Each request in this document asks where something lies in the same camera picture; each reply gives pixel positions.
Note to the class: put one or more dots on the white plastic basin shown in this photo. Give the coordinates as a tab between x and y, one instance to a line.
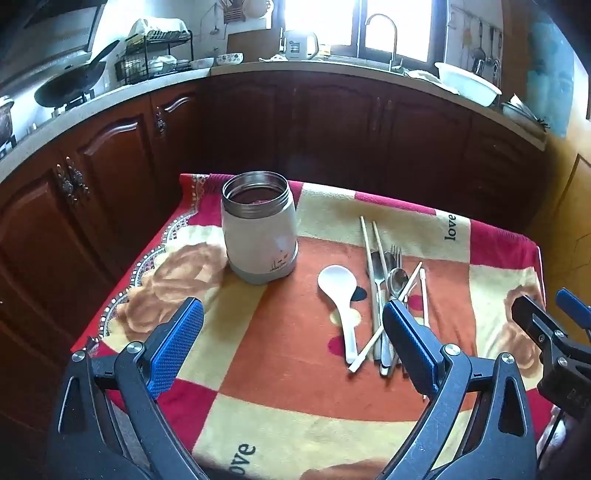
466	83

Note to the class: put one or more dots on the hanging metal ladle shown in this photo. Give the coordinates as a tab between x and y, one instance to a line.
479	50

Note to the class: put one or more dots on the kitchen window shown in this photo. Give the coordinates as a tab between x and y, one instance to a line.
323	23

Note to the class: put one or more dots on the white plastic rice spoon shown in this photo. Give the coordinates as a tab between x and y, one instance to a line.
337	284

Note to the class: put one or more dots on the cooking pot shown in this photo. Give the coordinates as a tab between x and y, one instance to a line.
5	122

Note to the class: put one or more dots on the black dish rack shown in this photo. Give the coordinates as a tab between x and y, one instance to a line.
152	64

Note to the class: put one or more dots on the bluish glass panel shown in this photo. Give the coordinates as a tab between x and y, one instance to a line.
549	69

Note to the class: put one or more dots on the gas stove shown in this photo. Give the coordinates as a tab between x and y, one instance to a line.
69	109

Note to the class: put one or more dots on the white bowl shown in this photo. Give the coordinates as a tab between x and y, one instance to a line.
202	62

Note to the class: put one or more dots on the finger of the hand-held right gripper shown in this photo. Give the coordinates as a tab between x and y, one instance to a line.
531	316
572	304

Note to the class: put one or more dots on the wall utensil holder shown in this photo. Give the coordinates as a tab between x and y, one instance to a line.
232	13

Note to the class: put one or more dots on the printed fleece blanket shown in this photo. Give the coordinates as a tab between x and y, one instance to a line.
277	360

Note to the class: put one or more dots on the white plastic bag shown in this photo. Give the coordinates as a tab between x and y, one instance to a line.
154	26

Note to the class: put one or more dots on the black wok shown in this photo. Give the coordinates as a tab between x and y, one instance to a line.
69	83

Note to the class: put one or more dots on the metal kitchen faucet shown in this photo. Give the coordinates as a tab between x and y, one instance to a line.
393	41

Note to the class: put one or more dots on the range hood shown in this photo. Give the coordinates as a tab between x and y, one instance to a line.
46	32

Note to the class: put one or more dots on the grey kitchen countertop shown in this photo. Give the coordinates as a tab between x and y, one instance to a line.
295	66

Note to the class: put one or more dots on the white chopstick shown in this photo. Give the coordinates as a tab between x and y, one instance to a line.
364	353
424	300

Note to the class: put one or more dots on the patterned bowl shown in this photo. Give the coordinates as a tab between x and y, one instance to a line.
229	58

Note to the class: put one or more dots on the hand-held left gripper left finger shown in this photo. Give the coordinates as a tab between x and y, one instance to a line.
178	346

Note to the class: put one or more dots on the metal bowl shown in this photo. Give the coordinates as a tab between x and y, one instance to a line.
521	113

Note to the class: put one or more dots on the white electric kettle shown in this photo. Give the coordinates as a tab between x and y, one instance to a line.
298	46

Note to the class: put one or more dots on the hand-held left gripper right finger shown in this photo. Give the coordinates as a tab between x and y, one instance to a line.
411	346

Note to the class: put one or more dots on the wooden cutting board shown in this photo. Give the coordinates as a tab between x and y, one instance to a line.
251	44

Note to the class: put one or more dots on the metal table knife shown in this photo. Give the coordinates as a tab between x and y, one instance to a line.
376	277

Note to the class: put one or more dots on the white steel jar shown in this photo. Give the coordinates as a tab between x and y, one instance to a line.
258	230

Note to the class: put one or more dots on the metal spoon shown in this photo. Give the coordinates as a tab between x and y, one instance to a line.
398	281

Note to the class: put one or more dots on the dark wooden kitchen cabinets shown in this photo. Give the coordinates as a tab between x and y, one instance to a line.
323	129

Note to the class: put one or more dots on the metal fork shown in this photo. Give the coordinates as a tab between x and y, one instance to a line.
393	258

